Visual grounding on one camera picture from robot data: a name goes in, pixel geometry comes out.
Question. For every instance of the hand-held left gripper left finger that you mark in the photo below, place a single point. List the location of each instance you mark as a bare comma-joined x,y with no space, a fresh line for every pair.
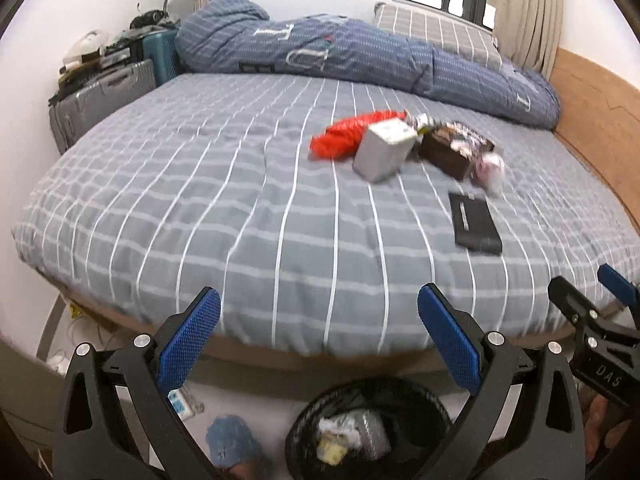
192,335

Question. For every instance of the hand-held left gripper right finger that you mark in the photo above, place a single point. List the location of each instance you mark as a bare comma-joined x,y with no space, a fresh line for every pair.
450,335

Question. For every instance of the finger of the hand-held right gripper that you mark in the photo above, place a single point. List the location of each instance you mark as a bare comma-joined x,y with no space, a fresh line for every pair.
617,282
572,297

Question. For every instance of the black packet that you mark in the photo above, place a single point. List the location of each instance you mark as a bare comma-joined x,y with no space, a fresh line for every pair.
475,222

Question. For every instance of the white tissue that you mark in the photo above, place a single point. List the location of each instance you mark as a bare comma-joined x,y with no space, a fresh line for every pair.
334,426

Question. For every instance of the clear bag with pink print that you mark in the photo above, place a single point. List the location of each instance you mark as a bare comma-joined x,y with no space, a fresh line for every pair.
490,172

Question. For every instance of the black trash bin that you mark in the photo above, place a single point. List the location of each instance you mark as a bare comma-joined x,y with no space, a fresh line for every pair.
305,440

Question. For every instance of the brown cookie box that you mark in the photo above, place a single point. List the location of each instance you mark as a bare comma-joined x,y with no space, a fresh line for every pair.
450,152

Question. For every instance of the small white box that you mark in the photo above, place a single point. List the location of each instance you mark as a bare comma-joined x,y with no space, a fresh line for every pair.
382,155

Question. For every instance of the red plastic bag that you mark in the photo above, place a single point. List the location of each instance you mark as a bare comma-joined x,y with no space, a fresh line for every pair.
340,135

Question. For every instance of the person's right hand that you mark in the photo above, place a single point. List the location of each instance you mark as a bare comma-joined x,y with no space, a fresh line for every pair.
602,425

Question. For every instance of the white power strip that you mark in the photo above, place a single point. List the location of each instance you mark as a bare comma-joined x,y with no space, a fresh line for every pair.
186,405

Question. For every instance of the blue slipper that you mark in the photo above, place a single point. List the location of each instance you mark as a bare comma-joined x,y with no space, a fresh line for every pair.
232,437

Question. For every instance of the white plug adapter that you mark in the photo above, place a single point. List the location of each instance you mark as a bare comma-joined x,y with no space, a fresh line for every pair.
57,362

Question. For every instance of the wooden headboard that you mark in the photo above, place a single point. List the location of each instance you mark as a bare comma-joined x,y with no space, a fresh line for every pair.
590,105

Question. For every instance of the grey suitcase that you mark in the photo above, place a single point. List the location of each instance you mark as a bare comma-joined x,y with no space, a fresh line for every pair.
100,100

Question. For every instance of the teal suitcase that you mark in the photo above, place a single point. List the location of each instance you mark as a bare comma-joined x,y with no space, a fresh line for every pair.
160,57

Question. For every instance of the black flat case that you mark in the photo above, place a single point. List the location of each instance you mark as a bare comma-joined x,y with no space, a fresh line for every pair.
122,52

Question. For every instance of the blue striped quilt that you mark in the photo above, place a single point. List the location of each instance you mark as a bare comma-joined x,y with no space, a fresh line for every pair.
350,55

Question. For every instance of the grey checked pillow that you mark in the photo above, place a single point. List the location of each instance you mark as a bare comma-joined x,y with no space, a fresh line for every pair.
440,30

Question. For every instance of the white rounded device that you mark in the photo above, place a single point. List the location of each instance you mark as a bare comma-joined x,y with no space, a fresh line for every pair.
85,46

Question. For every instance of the black round gadget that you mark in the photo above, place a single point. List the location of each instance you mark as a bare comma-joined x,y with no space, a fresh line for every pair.
149,20

